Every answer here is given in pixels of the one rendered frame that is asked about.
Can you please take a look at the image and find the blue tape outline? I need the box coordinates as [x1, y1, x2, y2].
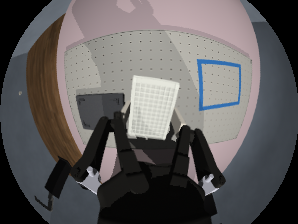
[197, 59, 241, 111]

